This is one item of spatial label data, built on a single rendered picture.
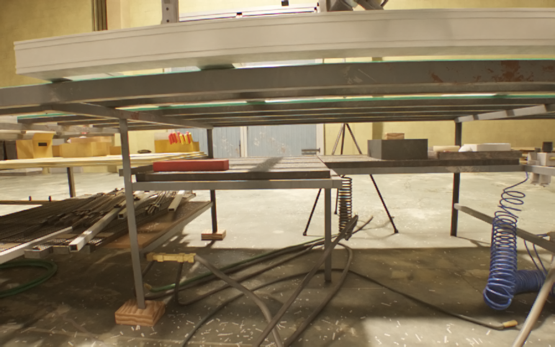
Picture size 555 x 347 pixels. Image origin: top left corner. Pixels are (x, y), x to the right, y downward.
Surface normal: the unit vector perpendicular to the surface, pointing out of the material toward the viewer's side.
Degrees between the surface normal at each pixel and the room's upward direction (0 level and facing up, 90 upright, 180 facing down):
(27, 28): 90
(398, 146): 90
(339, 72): 90
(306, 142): 90
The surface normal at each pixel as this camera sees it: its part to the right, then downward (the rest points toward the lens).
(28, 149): -0.07, 0.11
